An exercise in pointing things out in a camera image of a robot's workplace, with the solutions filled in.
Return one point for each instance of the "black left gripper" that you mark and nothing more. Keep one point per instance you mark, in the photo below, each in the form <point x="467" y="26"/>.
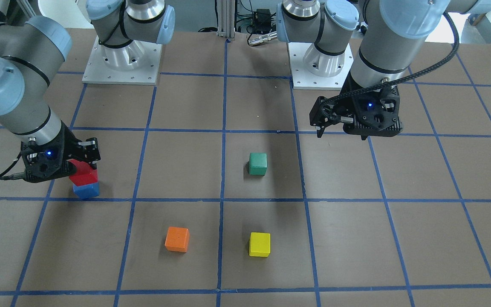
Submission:
<point x="342" y="105"/>

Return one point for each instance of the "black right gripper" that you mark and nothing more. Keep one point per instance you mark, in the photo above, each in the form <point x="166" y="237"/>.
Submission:
<point x="73" y="149"/>

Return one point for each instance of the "red wooden block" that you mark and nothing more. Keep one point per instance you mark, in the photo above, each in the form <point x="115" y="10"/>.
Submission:
<point x="85" y="174"/>

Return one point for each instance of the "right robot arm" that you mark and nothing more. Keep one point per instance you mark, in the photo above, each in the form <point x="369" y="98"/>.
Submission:
<point x="30" y="57"/>

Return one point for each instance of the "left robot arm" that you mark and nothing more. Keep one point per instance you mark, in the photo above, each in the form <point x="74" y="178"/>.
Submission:
<point x="396" y="30"/>

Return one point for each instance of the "blue wooden block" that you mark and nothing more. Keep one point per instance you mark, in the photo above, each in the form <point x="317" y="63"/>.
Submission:
<point x="87" y="191"/>

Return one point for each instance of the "green wooden block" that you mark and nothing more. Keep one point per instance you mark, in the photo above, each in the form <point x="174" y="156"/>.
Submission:
<point x="257" y="164"/>

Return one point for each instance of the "orange wooden block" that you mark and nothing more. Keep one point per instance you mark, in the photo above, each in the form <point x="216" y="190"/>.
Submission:
<point x="177" y="239"/>

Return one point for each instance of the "yellow wooden block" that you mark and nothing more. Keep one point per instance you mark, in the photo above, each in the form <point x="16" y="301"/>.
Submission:
<point x="259" y="244"/>

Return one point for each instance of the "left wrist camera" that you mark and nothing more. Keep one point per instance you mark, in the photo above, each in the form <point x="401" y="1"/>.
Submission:
<point x="321" y="116"/>

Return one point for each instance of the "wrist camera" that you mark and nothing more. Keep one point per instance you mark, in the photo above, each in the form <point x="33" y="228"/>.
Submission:
<point x="321" y="116"/>
<point x="90" y="150"/>

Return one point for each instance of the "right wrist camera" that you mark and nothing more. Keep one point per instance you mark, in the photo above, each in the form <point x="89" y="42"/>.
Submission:
<point x="90" y="150"/>

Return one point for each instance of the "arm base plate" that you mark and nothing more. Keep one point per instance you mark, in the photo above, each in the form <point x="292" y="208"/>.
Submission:
<point x="122" y="62"/>
<point x="322" y="68"/>

